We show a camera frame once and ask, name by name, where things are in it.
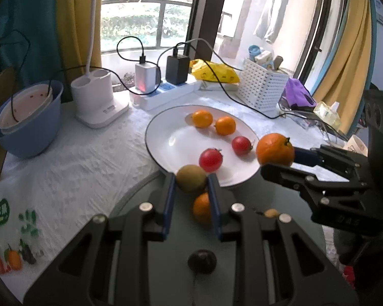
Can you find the white bowl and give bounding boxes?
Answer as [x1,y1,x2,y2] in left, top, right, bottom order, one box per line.
[0,83,54,134]

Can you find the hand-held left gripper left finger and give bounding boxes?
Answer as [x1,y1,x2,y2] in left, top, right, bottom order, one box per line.
[23,172,177,306]

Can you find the red cherry tomato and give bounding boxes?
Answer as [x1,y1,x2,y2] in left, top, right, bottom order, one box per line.
[199,148,223,173]
[232,136,253,156]

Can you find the white textured tablecloth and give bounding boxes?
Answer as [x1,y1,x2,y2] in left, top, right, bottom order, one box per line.
[0,92,348,294]

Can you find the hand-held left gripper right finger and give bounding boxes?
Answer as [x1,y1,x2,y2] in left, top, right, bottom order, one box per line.
[207,173,360,306]

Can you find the white plastic basket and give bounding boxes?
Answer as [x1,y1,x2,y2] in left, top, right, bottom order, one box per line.
[236,58,290,112]

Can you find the thin black power cable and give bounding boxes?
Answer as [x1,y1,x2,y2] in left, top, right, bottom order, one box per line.
[199,60,348,141]

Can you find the printed plastic bag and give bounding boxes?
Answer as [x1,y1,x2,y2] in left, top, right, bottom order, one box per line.
[0,194,48,276]

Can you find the yellow packet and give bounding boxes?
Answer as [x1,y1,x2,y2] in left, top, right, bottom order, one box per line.
[189,59,241,84]

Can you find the dark purple plum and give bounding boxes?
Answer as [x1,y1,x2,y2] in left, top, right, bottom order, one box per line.
[187,249,218,275]

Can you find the dark window frame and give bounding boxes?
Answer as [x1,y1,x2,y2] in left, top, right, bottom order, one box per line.
[187,0,352,83]

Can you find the black charging cable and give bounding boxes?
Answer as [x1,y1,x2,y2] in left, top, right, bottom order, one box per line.
[6,30,146,123]

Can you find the small orange mandarin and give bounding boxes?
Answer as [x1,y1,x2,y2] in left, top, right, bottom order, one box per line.
[192,193,213,225]
[191,110,214,129]
[215,116,236,136]

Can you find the white desk lamp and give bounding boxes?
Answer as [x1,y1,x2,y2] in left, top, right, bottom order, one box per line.
[71,0,130,130]

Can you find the grey round tray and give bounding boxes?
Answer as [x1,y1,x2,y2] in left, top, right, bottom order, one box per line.
[108,172,327,306]

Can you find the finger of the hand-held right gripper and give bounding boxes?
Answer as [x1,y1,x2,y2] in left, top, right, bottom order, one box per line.
[292,145,369,184]
[261,163,383,225]

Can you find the white charger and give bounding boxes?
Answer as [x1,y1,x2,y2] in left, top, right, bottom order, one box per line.
[135,63,157,94]

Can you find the white plate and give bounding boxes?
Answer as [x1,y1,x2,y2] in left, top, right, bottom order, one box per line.
[145,105,263,188]

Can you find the cream cup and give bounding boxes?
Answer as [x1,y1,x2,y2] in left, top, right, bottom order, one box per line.
[343,134,369,157]

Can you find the brown cardboard box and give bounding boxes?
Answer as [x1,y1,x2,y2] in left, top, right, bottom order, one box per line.
[0,67,20,185]

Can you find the small white carton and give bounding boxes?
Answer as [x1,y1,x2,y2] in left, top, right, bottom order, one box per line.
[254,50,273,70]

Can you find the balcony railing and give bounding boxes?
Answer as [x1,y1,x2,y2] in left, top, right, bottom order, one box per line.
[100,0,233,53]

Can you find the hanging grey garment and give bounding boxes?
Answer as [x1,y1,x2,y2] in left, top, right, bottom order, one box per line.
[253,0,292,44]

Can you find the yellow tissue pack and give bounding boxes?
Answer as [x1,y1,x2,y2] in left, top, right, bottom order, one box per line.
[313,101,342,129]

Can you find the large orange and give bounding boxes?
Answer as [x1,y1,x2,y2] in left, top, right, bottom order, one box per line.
[256,133,296,167]

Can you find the white power strip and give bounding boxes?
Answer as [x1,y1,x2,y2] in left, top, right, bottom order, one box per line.
[129,81,202,111]

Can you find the brown kiwi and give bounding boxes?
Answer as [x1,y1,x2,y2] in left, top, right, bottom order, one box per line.
[176,164,208,194]

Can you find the black charger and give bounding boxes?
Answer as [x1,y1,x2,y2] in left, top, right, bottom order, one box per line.
[165,55,191,85]

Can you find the yellow curtain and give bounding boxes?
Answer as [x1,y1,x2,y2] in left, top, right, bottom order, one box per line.
[56,0,104,71]
[311,0,371,134]

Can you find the purple cloth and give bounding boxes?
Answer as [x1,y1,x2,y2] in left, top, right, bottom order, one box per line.
[283,78,317,109]

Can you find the blue bowl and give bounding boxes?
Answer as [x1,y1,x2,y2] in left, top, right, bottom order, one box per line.
[0,80,64,159]

